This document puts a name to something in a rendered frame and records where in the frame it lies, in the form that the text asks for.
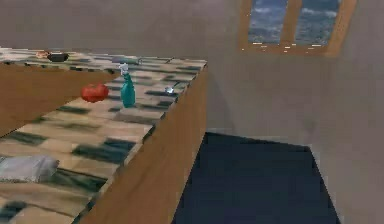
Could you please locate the wooden framed window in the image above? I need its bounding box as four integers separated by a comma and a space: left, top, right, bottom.
237, 0, 358, 57

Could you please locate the black bowl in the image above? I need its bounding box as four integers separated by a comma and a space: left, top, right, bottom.
46, 52, 70, 63

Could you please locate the grey folded cloth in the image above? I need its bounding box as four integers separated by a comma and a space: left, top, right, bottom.
0, 155, 60, 183

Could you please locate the red tomato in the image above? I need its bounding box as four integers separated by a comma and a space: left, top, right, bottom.
80, 82, 110, 103

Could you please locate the teal spray bottle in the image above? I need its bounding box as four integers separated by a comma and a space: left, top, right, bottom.
118, 63, 137, 109

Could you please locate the wooden counter with checked top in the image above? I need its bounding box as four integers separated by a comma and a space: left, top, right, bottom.
0, 47, 209, 224

